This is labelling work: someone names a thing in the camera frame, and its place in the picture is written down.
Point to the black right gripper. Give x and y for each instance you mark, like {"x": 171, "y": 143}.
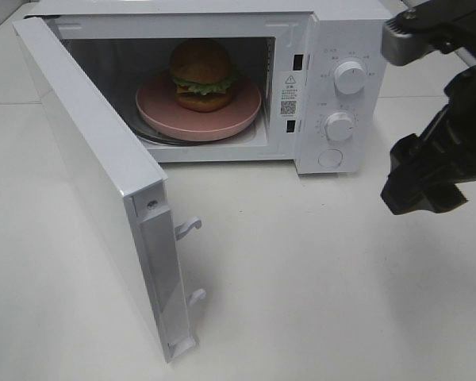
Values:
{"x": 424, "y": 168}

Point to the round door release button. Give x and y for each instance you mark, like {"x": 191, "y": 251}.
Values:
{"x": 331, "y": 158}

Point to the burger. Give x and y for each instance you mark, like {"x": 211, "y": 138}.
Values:
{"x": 204, "y": 75}

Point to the pink plate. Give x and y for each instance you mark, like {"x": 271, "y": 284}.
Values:
{"x": 157, "y": 106}

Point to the white microwave door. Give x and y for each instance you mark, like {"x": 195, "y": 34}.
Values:
{"x": 120, "y": 186}

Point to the white upper dial knob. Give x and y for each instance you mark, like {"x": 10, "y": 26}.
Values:
{"x": 349, "y": 77}

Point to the white dial knob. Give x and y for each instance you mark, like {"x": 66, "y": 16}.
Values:
{"x": 339, "y": 126}
{"x": 349, "y": 77}

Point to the white lower dial knob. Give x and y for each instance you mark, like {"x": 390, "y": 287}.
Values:
{"x": 339, "y": 126}

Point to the white microwave oven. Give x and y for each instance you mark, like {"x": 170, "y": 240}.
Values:
{"x": 289, "y": 49}

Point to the glass turntable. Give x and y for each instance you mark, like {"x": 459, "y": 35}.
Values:
{"x": 147, "y": 133}

